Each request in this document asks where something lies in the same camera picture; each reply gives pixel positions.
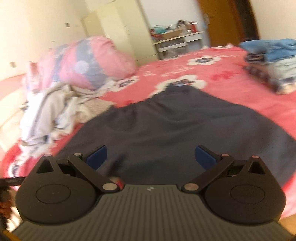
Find pile of white clothes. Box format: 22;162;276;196
18;79;117;149

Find pink patterned rolled quilt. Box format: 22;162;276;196
23;36;137;93

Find cream wardrobe cabinet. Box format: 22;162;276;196
82;1;159;66

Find person's left hand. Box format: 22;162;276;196
1;189;13;219

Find red floral bed blanket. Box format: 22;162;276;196
1;45;295;217

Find navy blue elastic-waist shorts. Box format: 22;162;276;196
56;85;295;185

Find brown wooden door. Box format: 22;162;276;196
198;0;244;47

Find white cluttered shelf desk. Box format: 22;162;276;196
150;20;205;60

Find stack of folded blue clothes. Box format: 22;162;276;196
239;39;295;94

